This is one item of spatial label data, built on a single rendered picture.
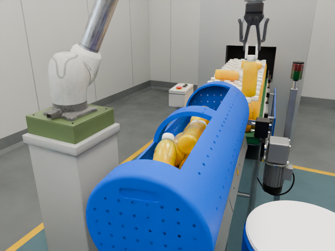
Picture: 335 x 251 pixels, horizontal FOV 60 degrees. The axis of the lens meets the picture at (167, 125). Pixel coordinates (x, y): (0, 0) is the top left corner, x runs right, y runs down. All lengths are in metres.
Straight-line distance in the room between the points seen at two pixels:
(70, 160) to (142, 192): 0.79
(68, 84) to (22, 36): 2.71
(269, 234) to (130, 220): 0.33
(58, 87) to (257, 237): 0.98
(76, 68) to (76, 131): 0.27
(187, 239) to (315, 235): 0.33
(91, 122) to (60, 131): 0.14
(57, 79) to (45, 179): 0.49
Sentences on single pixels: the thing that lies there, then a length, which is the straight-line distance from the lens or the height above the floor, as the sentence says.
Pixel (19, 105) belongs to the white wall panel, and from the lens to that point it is 4.00.
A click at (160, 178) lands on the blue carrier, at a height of 1.23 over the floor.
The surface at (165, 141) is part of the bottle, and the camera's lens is 0.87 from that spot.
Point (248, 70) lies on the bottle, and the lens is 1.39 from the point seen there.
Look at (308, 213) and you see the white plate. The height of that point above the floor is 1.04.
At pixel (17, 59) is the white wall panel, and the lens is 3.95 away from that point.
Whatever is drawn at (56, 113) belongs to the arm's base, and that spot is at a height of 1.11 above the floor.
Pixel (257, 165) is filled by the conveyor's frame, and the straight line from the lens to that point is 2.06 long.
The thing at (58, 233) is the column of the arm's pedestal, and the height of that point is 0.47.
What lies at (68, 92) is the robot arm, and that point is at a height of 1.20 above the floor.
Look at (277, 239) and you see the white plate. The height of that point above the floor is 1.04.
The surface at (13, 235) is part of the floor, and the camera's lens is 2.54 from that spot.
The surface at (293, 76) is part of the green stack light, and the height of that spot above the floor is 1.18.
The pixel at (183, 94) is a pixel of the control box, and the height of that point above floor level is 1.08.
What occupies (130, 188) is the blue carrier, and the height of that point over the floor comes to 1.20.
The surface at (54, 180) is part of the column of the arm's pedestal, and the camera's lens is 1.47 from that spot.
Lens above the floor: 1.52
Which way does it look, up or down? 21 degrees down
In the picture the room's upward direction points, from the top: straight up
